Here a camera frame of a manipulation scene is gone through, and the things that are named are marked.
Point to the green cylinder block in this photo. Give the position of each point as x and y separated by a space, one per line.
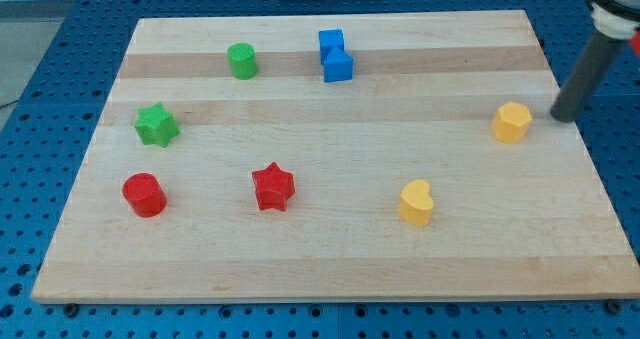
242 61

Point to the yellow hexagon block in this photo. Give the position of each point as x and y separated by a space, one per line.
511 122

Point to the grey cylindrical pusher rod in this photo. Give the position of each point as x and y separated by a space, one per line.
598 56

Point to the red cylinder block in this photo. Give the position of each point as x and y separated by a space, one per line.
144 195

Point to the green star block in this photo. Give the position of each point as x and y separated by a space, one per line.
156 126

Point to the blue cube block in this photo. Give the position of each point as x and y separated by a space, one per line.
329 39

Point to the yellow heart block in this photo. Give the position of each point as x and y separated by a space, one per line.
415 203

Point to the red star block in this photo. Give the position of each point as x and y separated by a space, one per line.
273 187

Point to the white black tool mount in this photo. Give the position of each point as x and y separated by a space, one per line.
617 19

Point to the wooden board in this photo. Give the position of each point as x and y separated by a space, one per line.
523 221

